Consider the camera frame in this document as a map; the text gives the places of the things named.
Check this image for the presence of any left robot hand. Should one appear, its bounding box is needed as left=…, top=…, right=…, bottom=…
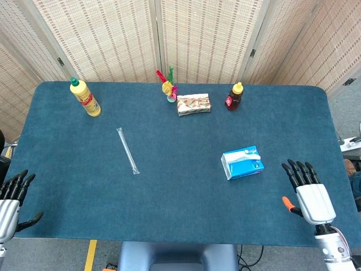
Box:
left=0, top=169, right=44, bottom=244

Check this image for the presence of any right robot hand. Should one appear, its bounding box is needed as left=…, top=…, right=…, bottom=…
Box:
left=281, top=159, right=337, bottom=233

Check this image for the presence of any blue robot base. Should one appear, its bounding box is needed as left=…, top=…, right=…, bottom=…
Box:
left=117, top=242, right=240, bottom=271

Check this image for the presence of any blue tissue box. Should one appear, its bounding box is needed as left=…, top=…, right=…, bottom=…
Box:
left=220, top=145, right=266, bottom=181

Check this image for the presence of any patterned packet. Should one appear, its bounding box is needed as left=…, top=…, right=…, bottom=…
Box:
left=177, top=93, right=212, bottom=117

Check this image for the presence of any white power strip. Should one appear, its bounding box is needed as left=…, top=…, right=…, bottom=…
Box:
left=339, top=136, right=361, bottom=152

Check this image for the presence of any yellow floor tape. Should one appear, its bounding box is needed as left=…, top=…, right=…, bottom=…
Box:
left=84, top=239, right=98, bottom=271

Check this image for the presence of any clear wrapped straw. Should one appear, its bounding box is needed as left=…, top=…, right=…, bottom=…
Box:
left=116, top=127, right=140, bottom=176

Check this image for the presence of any yellow bottle green cap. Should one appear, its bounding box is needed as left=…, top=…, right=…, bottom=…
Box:
left=69, top=77, right=102, bottom=117

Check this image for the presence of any red honey bottle yellow cap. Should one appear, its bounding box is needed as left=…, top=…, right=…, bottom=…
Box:
left=224, top=82, right=244, bottom=112

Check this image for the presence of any blue table cloth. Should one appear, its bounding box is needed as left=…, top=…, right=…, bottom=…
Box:
left=5, top=81, right=361, bottom=249

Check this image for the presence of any colourful feather shuttlecock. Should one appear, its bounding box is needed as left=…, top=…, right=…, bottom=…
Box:
left=156, top=65, right=179, bottom=103

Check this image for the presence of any woven folding screen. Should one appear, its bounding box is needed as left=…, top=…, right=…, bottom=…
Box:
left=0, top=0, right=361, bottom=142

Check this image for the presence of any black cable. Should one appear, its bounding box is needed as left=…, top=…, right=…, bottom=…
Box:
left=238, top=244, right=265, bottom=269

